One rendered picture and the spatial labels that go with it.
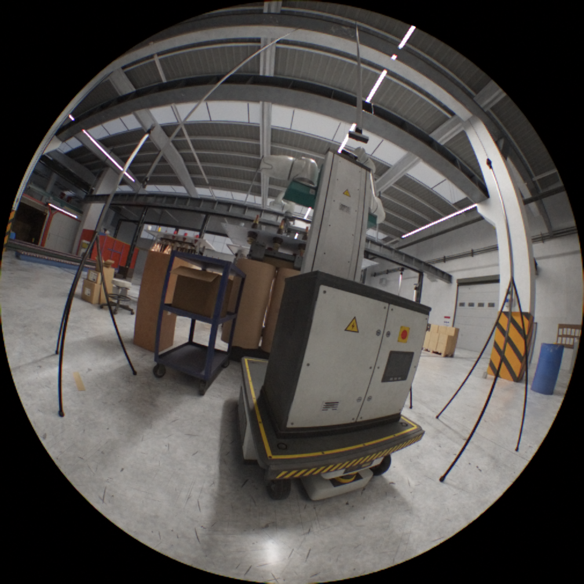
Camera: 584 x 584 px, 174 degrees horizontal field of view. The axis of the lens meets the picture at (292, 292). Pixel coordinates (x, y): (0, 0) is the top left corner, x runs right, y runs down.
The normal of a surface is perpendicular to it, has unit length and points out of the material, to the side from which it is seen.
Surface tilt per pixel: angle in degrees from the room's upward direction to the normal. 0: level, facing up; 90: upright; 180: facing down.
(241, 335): 90
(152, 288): 90
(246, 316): 90
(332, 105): 180
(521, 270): 90
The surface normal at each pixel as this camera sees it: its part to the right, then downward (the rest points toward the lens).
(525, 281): -0.97, -0.22
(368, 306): 0.29, 0.00
